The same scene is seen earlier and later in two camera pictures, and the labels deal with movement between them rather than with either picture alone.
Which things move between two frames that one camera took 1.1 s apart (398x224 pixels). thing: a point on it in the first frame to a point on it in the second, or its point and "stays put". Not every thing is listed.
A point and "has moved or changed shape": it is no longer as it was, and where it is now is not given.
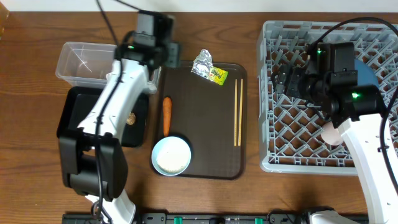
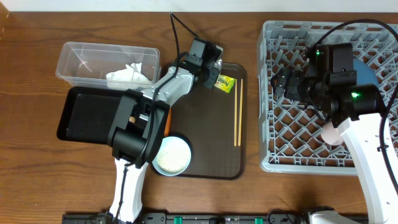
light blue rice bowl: x=171 y=155 stays put
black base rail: x=197 y=218 stays put
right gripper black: x=296 y=75 stays put
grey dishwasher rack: x=290 y=129 stays put
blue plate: x=365 y=74 stays put
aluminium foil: x=202 y=63 has moved or changed shape
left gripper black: x=174 y=60 to x=210 y=84
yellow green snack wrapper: x=217 y=75 has moved or changed shape
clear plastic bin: x=86 y=64 stays put
